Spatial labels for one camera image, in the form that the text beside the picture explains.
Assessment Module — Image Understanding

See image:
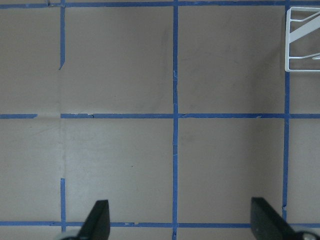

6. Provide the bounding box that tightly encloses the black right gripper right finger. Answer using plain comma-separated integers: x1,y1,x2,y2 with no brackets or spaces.
250,197,304,240

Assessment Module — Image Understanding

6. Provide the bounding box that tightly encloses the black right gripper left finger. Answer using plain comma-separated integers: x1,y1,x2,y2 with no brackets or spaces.
77,200,111,240

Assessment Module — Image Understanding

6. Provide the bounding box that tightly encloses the white wire cup rack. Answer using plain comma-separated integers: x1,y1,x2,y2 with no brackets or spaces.
284,6,320,73

